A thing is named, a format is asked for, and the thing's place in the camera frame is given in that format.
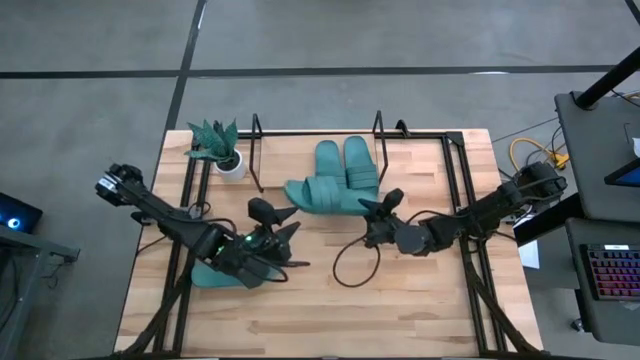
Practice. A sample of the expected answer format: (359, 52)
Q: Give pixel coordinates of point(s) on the wooden shelf with black frame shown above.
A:
(280, 160)

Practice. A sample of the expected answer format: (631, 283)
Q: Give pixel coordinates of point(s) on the black clamp bracket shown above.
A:
(401, 129)

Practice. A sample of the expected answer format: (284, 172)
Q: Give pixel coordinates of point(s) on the artificial plant in white pot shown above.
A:
(231, 170)

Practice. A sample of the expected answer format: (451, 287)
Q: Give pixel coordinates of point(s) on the black support beam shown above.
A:
(545, 225)

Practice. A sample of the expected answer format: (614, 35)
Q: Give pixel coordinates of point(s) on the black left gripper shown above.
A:
(250, 250)

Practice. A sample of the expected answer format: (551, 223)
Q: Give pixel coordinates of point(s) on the backlit computer keyboard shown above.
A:
(615, 272)

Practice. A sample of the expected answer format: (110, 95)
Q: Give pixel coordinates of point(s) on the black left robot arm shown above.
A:
(165, 216)

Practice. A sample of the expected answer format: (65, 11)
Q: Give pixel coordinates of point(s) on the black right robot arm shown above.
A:
(480, 215)

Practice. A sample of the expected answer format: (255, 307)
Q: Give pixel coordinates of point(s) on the grey desk surface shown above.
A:
(610, 320)
(595, 160)

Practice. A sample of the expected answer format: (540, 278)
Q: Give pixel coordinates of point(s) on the white paper sheet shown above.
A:
(530, 257)

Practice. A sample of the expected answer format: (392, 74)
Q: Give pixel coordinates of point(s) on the black pole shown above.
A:
(605, 80)

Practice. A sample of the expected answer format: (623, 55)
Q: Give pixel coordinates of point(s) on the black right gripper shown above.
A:
(385, 232)

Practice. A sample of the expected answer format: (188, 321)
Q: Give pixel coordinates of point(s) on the grey metal stand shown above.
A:
(30, 250)

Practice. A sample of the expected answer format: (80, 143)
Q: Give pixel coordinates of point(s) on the black metal rig frame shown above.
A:
(452, 139)

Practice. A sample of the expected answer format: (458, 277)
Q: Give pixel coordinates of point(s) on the black computer with blue light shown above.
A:
(17, 215)

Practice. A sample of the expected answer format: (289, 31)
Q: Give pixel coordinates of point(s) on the black caster wheel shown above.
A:
(577, 325)

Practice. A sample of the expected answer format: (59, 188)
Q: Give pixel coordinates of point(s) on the black tablet with blue screen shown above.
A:
(627, 176)

